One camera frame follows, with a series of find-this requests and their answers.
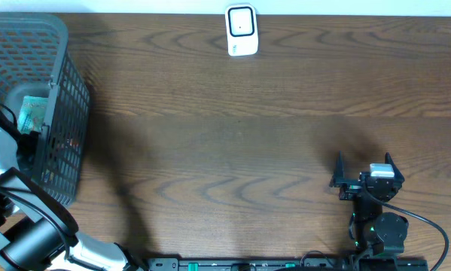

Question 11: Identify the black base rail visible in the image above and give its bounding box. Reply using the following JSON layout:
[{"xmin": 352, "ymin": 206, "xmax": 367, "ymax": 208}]
[{"xmin": 146, "ymin": 257, "xmax": 428, "ymax": 271}]

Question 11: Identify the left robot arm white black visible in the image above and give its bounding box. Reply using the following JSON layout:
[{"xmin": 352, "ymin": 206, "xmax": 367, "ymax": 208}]
[{"xmin": 0, "ymin": 104, "xmax": 148, "ymax": 270}]

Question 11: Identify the white barcode scanner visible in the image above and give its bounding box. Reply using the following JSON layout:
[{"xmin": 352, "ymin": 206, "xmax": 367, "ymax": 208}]
[{"xmin": 225, "ymin": 4, "xmax": 259, "ymax": 56}]

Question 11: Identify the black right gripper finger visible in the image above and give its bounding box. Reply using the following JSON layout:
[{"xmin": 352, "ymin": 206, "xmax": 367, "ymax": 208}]
[
  {"xmin": 385, "ymin": 152, "xmax": 404, "ymax": 181},
  {"xmin": 332, "ymin": 151, "xmax": 345, "ymax": 184}
]

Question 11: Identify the grey plastic basket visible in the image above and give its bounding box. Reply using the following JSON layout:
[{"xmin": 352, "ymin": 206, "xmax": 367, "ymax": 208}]
[{"xmin": 0, "ymin": 12, "xmax": 90, "ymax": 206}]

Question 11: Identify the light blue snack packet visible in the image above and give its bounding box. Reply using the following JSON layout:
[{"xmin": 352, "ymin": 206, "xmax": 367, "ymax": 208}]
[{"xmin": 17, "ymin": 96, "xmax": 47, "ymax": 134}]

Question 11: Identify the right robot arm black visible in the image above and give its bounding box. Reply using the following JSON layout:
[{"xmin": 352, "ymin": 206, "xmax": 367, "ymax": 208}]
[{"xmin": 330, "ymin": 154, "xmax": 409, "ymax": 257}]

